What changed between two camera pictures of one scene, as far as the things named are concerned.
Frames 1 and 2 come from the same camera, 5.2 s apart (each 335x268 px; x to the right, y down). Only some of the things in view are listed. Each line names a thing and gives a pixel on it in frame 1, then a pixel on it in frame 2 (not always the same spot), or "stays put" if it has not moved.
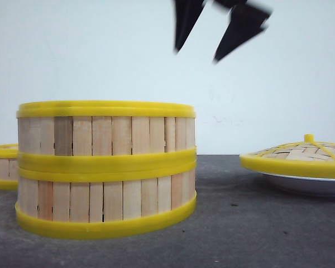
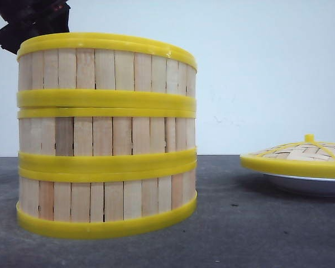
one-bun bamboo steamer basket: (3, 159) -> (104, 69)
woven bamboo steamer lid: (309, 158) stays put
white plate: (323, 187) stays put
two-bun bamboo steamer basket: (105, 133) stays put
